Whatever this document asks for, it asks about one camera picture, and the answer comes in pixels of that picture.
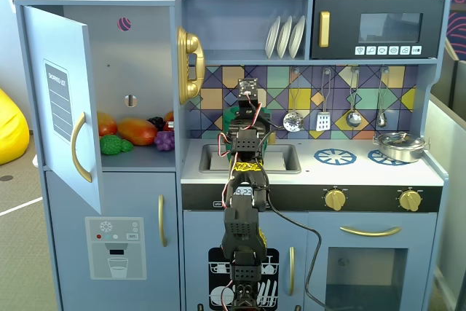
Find steel toy pot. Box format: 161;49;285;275
372;135;431;165

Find blue fridge door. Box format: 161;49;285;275
22;4;105;216

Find gold toy telephone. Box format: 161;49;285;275
176;25;207;106

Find small wrist camera board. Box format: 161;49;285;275
237;77;259;102

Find black usb cable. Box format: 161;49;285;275
266;194;331;311

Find large orange toy mango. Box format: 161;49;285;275
116;117;159;147

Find blue toy kitchen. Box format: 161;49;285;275
14;0;452;311

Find steel toy skimmer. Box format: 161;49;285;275
283;67;305;133

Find yellow bean bag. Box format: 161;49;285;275
0;88;31;166

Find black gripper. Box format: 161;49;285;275
228;98;274;134

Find steel toy spatula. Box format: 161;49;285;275
315;67;333;133

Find gold dishwasher handle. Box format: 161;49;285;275
288;245;296;297

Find white toy plate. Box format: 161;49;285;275
288;15;307;59
276;15;293;60
264;15;282;60

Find small red orange mango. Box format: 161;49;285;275
97;111;119;137

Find black microwave door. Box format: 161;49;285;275
309;0;446;60

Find steel pot lid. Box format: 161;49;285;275
376;131;426;149

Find gold oven handle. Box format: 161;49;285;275
339;225;403;237

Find gold stove knob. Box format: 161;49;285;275
324;188;347;212
398;189;423;213

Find gold fridge door handle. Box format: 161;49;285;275
70;111;93;184

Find steel toy ladle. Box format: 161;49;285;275
345;66;363;128

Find green toy broccoli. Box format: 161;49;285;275
99;134;135;156

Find purple toy grapes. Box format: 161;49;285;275
154;130;175;153

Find steel toy spoon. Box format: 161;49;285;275
376;66;390;129

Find gold microwave handle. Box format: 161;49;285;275
318;10;331;49

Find grey desk divider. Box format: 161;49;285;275
425;99;466;311

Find gold freezer door handle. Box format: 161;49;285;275
157;194;169;248

